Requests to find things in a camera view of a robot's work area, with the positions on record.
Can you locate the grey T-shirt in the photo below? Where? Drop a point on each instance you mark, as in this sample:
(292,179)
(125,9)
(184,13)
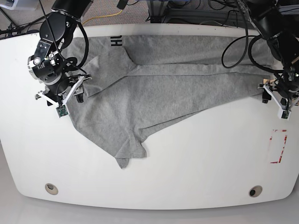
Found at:
(141,84)

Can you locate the black tripod stand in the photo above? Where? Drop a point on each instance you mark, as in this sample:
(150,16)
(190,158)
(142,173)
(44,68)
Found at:
(19,22)

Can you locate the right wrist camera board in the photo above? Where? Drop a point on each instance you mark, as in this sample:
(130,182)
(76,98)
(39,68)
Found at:
(62,111)

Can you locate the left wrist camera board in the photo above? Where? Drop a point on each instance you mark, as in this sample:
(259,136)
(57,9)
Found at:
(284,114)

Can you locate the right table cable grommet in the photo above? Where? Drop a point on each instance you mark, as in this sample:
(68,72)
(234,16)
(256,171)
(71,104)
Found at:
(255,191)

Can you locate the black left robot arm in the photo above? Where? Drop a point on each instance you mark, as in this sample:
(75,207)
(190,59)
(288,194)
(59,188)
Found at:
(284,45)

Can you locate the red tape rectangle marking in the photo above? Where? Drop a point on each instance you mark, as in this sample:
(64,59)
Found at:
(277,145)

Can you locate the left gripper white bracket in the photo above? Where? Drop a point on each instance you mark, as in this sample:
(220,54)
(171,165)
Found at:
(278,95)

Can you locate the left table cable grommet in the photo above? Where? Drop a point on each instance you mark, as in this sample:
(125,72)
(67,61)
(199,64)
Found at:
(51,189)

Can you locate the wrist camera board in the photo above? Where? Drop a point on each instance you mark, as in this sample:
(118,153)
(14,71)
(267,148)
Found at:
(62,111)
(284,114)

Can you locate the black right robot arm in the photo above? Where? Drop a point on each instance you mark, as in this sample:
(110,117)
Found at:
(63,77)

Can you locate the table cable grommet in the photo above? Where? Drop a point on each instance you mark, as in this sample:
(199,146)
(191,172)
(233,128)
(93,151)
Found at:
(255,191)
(51,189)

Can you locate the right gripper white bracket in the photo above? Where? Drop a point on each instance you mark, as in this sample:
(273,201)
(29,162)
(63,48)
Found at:
(64,90)

